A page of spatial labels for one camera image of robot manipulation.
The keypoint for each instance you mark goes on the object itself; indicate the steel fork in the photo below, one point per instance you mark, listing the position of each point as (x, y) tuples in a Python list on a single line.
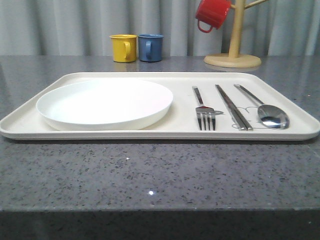
[(205, 115)]

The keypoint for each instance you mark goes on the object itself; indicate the white round plate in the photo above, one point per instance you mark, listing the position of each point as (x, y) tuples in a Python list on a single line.
[(100, 104)]

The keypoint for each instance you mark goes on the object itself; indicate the steel chopstick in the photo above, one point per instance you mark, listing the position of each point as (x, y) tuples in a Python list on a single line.
[(235, 117), (248, 125)]

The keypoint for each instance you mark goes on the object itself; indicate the steel spoon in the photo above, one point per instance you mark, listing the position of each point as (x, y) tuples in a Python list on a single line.
[(270, 116)]

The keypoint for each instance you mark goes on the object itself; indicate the cream rabbit serving tray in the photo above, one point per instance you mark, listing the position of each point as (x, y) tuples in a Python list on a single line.
[(180, 122)]

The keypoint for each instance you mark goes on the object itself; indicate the blue enamel mug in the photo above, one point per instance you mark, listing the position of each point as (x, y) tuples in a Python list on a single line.
[(150, 47)]

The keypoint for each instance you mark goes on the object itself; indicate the yellow enamel mug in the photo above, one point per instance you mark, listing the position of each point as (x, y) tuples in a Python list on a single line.
[(124, 47)]

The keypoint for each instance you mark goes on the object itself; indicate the wooden mug tree stand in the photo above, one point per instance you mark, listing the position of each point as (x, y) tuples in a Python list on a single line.
[(233, 59)]

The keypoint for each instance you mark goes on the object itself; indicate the red enamel mug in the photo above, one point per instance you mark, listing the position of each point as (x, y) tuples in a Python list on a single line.
[(212, 13)]

